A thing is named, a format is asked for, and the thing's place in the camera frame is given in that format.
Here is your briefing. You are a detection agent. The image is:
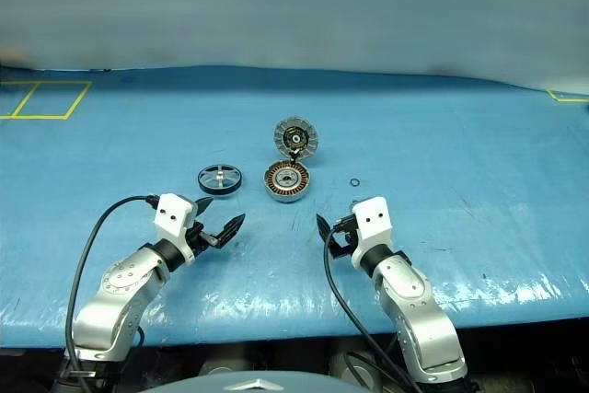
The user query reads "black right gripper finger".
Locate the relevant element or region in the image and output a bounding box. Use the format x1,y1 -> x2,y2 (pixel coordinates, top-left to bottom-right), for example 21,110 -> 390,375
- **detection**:
316,213 -> 331,244

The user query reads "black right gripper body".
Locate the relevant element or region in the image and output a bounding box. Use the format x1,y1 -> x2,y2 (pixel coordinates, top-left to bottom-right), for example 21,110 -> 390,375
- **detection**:
327,216 -> 360,260

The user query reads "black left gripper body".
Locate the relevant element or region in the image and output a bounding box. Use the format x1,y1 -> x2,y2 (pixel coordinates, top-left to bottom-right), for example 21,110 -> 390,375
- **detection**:
184,220 -> 220,260

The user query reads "black spoked motor rotor ring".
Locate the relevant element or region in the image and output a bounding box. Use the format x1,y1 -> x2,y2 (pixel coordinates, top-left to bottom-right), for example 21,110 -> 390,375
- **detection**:
197,164 -> 245,196

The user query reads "motor stator with copper windings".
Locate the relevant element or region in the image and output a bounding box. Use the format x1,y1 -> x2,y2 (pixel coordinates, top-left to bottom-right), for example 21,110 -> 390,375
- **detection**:
263,161 -> 310,204

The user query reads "finned motor end cap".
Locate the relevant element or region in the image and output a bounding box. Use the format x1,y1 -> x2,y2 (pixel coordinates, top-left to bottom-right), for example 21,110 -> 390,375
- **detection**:
273,115 -> 320,159

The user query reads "grey rounded shape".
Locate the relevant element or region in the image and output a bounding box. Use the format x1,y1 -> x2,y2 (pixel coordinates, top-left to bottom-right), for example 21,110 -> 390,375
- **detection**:
328,350 -> 384,390

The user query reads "grey robot torso with logo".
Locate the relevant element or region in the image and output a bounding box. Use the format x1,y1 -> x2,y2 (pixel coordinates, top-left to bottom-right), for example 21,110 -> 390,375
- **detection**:
167,368 -> 340,393

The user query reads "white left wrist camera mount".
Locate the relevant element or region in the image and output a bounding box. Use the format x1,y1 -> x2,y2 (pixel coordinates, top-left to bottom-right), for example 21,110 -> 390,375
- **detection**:
153,192 -> 197,266

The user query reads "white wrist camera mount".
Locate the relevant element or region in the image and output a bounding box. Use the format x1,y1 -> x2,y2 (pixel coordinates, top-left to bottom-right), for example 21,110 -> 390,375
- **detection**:
153,192 -> 197,266
351,196 -> 394,271

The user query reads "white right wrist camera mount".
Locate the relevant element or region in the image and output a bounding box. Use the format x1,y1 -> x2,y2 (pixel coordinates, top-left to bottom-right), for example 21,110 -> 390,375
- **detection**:
351,196 -> 394,271

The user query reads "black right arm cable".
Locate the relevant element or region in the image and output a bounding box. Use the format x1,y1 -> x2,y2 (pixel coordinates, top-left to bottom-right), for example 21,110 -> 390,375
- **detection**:
323,222 -> 424,393

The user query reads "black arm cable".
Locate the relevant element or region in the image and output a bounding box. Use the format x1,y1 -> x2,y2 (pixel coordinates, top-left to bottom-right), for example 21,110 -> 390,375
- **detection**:
64,193 -> 161,393
323,222 -> 424,393

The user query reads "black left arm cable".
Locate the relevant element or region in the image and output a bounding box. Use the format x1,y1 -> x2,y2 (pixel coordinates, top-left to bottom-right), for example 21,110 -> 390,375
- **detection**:
64,193 -> 161,393

